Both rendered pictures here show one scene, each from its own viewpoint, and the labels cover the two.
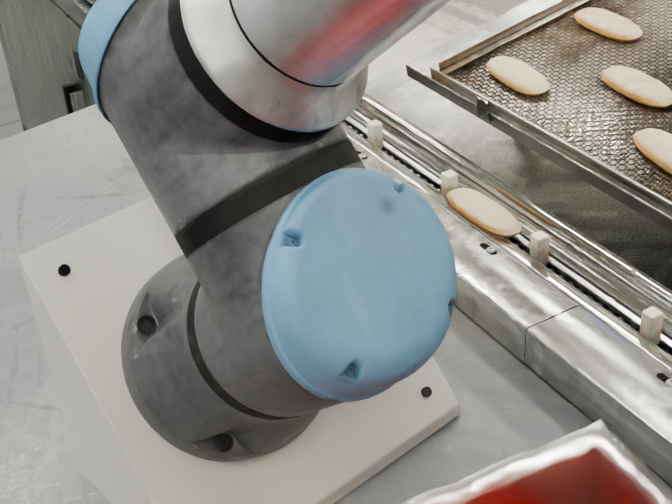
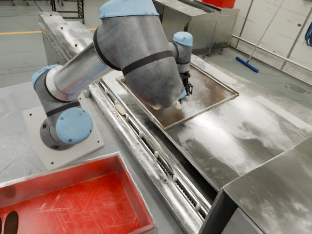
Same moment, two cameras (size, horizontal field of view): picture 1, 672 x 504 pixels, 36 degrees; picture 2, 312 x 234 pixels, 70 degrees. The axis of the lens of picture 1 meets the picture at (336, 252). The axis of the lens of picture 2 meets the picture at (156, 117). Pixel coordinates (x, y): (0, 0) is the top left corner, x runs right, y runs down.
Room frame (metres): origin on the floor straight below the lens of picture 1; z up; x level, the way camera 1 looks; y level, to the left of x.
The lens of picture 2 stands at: (-0.12, -0.18, 1.57)
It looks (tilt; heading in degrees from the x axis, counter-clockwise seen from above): 37 degrees down; 350
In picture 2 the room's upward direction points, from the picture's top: 9 degrees clockwise
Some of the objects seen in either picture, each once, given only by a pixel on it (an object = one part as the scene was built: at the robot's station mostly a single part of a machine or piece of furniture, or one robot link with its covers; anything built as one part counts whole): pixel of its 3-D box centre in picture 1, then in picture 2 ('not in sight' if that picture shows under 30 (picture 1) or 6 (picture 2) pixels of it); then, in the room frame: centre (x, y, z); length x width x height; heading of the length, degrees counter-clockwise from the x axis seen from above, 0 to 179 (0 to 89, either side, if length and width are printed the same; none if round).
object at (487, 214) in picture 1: (483, 209); (120, 108); (0.86, -0.15, 0.86); 0.10 x 0.04 x 0.01; 28
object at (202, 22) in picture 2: not in sight; (166, 10); (5.03, -0.92, 0.51); 3.00 x 1.26 x 1.03; 28
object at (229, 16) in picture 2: not in sight; (211, 28); (4.34, -1.74, 0.44); 0.70 x 0.55 x 0.87; 28
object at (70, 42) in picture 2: not in sight; (64, 35); (1.82, 0.37, 0.89); 1.25 x 0.18 x 0.09; 28
